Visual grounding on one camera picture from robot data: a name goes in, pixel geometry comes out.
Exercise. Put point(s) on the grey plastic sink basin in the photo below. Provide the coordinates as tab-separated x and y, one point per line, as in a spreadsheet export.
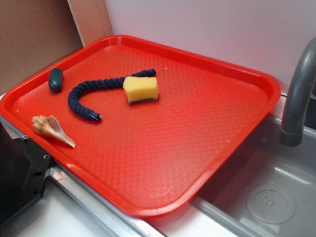
265	189

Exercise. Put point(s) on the brown cardboard panel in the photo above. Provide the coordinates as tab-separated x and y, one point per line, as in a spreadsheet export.
34	34

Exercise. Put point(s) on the beige conch seashell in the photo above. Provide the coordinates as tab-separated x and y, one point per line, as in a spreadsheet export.
50	127

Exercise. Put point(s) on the yellow sponge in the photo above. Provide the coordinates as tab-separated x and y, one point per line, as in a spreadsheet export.
141	89

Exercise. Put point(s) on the red plastic tray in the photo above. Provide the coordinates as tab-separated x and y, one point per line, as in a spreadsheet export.
150	158

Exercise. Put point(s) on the grey toy faucet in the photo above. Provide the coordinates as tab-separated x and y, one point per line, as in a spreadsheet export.
300	105

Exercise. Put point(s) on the dark green plastic pickle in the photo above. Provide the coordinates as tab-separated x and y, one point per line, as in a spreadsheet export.
55	80

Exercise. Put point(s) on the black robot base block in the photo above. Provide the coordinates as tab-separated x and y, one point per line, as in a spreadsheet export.
24	168

